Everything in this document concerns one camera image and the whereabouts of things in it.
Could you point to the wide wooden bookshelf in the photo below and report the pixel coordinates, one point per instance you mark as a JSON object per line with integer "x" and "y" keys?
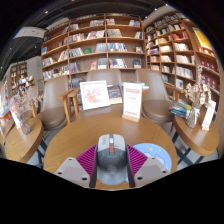
{"x": 93, "y": 41}

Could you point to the glass vase with dried flowers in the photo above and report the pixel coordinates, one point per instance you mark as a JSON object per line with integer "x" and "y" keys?
{"x": 25, "y": 126}
{"x": 192, "y": 116}

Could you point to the round wooden side table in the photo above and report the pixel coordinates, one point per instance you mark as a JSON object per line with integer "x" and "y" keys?
{"x": 196, "y": 138}
{"x": 6, "y": 131}
{"x": 25, "y": 143}

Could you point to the tall wooden bookshelf with poster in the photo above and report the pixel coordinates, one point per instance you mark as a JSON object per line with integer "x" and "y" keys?
{"x": 180, "y": 50}

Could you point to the white sign with red print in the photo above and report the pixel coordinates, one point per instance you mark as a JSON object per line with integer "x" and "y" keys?
{"x": 132, "y": 100}

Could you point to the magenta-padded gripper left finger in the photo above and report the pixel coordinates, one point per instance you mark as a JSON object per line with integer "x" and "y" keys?
{"x": 71, "y": 168}

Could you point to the small distant wooden bookshelf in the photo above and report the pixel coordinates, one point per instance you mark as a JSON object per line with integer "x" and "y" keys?
{"x": 18, "y": 75}

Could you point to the stack of books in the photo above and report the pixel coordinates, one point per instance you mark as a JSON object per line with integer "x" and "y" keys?
{"x": 180, "y": 109}

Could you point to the round blue mouse pad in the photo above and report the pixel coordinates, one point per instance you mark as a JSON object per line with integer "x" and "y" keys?
{"x": 156, "y": 153}

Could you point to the small white table sign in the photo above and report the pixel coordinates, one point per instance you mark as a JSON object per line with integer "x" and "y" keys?
{"x": 15, "y": 116}
{"x": 209, "y": 115}

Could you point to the grey computer mouse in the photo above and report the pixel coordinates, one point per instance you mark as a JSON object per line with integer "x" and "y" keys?
{"x": 111, "y": 160}

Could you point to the white framed floral picture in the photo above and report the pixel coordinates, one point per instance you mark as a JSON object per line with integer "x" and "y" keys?
{"x": 95, "y": 95}

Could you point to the dark standing book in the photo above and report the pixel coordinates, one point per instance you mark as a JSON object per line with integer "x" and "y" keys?
{"x": 115, "y": 95}

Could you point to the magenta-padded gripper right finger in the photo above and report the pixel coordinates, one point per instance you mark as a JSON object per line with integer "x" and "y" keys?
{"x": 151, "y": 168}

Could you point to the beige upholstered wooden armchair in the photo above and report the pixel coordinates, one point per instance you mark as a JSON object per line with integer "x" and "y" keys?
{"x": 103, "y": 75}
{"x": 155, "y": 96}
{"x": 53, "y": 100}

